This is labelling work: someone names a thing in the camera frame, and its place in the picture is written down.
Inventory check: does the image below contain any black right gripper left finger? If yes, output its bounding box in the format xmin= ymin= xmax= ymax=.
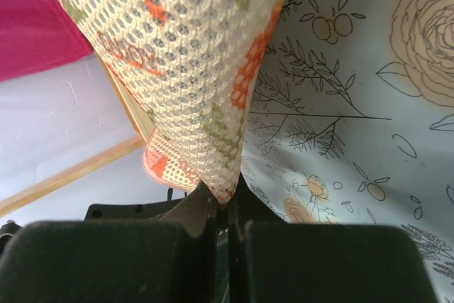
xmin=1 ymin=185 xmax=217 ymax=302

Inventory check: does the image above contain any magenta red towel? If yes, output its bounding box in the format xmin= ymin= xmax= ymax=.
xmin=1 ymin=0 xmax=92 ymax=81

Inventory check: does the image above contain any peach floral mesh laundry bag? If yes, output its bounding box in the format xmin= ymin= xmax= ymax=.
xmin=58 ymin=0 xmax=285 ymax=203

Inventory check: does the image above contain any wooden clothes rack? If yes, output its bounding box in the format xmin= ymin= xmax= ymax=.
xmin=1 ymin=55 xmax=148 ymax=215

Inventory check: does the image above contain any floral patterned table mat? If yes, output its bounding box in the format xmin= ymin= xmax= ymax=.
xmin=242 ymin=0 xmax=453 ymax=302

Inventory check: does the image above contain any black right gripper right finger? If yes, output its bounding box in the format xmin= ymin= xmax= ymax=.
xmin=228 ymin=179 xmax=437 ymax=302

